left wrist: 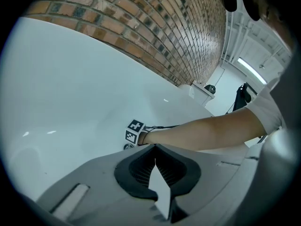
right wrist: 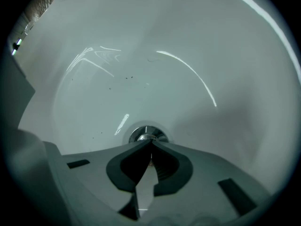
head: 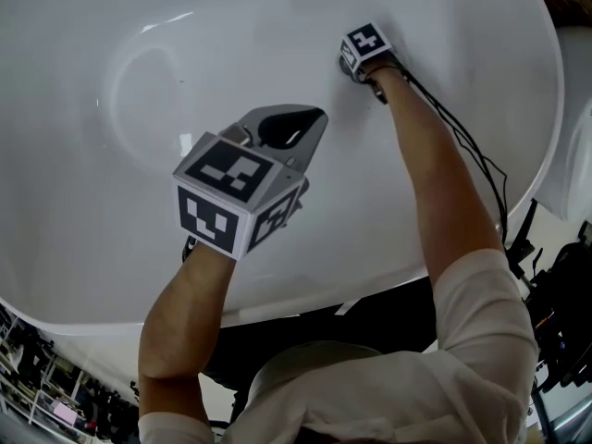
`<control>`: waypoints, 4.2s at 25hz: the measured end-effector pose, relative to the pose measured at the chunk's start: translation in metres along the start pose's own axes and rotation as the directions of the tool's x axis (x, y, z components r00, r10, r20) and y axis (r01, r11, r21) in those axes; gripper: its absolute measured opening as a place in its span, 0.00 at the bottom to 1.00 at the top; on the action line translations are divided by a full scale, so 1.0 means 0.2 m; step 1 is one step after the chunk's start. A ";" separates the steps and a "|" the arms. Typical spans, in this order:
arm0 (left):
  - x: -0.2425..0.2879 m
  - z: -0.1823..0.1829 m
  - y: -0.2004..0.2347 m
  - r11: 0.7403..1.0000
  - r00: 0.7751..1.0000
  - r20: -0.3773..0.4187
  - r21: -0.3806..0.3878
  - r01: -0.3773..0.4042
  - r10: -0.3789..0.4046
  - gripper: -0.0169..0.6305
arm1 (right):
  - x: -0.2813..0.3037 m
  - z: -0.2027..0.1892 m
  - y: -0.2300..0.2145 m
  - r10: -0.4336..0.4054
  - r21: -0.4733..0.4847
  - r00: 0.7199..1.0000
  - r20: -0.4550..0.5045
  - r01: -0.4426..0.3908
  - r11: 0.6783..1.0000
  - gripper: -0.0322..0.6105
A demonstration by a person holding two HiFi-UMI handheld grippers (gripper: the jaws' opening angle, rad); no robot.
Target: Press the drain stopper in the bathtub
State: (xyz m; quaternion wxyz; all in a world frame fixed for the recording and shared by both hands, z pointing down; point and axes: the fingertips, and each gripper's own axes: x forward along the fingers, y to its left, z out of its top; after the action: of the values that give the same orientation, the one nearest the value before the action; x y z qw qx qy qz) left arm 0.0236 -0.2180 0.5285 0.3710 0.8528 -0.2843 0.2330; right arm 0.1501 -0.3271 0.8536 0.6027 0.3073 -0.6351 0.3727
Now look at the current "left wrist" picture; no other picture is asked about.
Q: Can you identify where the person's right forearm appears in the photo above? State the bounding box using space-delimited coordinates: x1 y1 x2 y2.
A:
138 107 268 152

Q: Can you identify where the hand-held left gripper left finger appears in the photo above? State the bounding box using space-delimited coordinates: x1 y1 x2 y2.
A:
36 144 170 226

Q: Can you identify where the person's white shirt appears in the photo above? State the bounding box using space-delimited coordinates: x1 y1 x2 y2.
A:
249 78 290 136

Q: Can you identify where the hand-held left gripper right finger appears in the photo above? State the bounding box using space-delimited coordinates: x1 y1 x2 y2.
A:
155 144 248 224

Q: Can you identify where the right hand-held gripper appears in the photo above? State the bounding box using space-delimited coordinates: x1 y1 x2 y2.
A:
124 118 147 147

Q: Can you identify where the person's head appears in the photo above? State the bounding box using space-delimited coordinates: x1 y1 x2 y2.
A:
244 0 296 51

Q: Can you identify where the black cable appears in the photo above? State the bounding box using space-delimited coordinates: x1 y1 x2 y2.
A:
142 124 182 134

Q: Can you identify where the long ceiling lamp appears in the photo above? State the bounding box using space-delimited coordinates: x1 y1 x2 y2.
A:
237 57 268 85

